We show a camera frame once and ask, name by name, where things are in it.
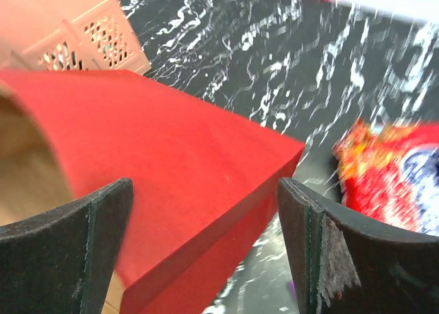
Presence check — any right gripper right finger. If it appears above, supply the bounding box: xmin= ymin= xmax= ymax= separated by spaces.
xmin=277 ymin=178 xmax=438 ymax=313

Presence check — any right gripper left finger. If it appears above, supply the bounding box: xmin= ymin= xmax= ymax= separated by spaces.
xmin=1 ymin=178 xmax=134 ymax=313

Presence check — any red candy bag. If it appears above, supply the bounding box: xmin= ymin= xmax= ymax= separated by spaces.
xmin=333 ymin=119 xmax=438 ymax=236

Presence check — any red paper bag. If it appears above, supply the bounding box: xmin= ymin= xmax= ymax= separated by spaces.
xmin=1 ymin=71 xmax=305 ymax=313

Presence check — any pink perforated desk organizer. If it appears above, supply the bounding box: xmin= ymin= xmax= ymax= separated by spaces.
xmin=1 ymin=0 xmax=151 ymax=75

